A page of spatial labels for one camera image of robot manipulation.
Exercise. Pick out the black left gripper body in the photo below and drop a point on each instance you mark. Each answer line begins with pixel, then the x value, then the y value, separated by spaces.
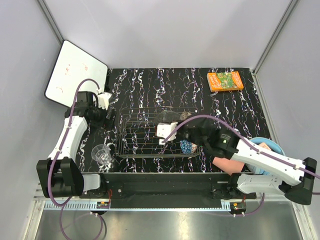
pixel 100 120

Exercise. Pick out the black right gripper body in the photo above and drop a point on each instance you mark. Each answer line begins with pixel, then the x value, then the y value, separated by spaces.
pixel 204 144

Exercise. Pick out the blue patterned bowl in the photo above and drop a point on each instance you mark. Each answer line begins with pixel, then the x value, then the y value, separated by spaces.
pixel 188 147

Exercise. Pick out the beige patterned bowl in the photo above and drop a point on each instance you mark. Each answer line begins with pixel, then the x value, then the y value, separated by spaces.
pixel 184 115

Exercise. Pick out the wire dish rack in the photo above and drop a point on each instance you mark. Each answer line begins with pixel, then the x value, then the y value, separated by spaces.
pixel 136 134

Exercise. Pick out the clear glass plate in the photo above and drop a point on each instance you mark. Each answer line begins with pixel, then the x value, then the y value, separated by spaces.
pixel 167 117

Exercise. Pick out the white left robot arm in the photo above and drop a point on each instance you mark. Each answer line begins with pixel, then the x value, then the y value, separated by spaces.
pixel 59 175

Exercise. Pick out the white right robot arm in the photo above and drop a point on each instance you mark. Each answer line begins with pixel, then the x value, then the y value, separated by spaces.
pixel 289 177

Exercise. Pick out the clear drinking glass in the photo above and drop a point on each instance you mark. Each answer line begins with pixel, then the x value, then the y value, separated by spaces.
pixel 102 154

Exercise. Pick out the pink plastic cup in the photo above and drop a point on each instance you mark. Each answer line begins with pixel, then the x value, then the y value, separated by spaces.
pixel 228 166

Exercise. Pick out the orange green book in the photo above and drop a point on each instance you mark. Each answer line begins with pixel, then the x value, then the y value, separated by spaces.
pixel 224 81

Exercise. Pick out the pink small box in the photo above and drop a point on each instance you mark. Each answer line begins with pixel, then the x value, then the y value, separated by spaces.
pixel 265 146

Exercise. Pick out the white board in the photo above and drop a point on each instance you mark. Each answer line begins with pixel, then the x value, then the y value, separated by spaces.
pixel 72 66

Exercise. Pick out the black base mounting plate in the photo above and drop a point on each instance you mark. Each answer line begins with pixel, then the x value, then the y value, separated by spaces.
pixel 171 187

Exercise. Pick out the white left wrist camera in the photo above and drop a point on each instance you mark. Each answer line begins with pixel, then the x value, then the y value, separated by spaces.
pixel 103 100

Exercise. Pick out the aluminium cable rail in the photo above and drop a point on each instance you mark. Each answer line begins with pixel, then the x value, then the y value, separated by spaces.
pixel 149 205

